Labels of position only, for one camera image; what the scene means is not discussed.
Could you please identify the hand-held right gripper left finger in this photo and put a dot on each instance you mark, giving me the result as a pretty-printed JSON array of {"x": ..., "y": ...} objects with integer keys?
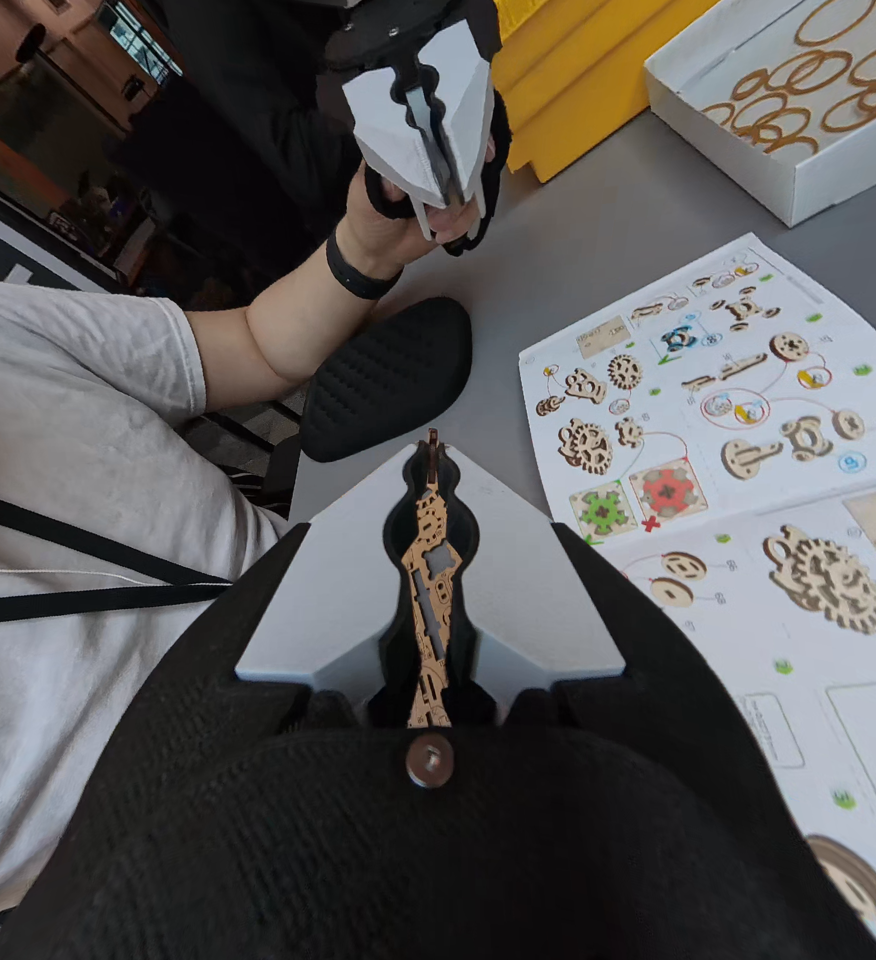
[{"x": 318, "y": 600}]

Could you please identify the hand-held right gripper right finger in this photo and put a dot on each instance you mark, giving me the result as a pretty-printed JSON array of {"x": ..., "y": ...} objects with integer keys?
[{"x": 543, "y": 600}]

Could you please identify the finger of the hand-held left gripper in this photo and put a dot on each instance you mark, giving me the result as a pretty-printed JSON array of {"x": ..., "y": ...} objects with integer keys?
[
  {"x": 389, "y": 135},
  {"x": 460, "y": 90}
]

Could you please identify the wooden parts sheet strip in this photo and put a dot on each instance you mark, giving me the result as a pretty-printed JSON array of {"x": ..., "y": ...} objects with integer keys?
[{"x": 429, "y": 585}]

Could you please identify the person's left forearm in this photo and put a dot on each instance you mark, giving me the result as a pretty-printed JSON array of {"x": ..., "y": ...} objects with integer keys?
[{"x": 288, "y": 330}]

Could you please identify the person's left hand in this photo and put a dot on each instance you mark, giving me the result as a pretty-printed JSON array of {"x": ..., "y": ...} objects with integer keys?
[{"x": 393, "y": 225}]

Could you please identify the yellow object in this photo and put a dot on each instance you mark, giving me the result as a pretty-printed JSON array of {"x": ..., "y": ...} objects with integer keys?
[{"x": 558, "y": 90}]

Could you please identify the black wristband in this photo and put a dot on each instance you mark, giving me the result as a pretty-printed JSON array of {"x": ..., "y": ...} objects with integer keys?
[{"x": 359, "y": 274}]

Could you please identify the illustrated instruction booklet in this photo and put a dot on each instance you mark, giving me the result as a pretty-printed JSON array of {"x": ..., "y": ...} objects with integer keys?
[{"x": 745, "y": 487}]

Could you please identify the black quilted cushion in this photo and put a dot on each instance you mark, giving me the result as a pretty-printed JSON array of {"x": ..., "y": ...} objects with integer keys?
[{"x": 385, "y": 375}]

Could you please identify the white cardboard box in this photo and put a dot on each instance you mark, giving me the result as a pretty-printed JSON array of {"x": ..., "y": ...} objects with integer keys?
[{"x": 782, "y": 172}]

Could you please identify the pile of tan rubber bands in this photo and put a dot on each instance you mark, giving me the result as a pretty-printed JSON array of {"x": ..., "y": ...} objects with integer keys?
[{"x": 805, "y": 97}]

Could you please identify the black framed marker sign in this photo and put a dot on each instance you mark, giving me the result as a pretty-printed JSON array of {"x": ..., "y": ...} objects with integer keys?
[{"x": 10, "y": 255}]

